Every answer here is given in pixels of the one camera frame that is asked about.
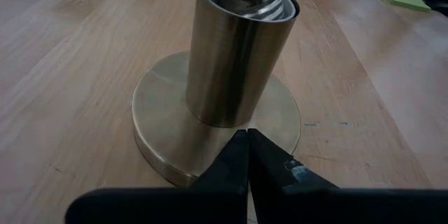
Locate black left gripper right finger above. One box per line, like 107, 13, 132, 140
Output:
247, 128, 448, 224

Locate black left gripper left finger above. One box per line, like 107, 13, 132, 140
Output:
64, 129, 249, 224

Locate brass lamp socket base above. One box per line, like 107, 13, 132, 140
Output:
131, 0, 302, 188

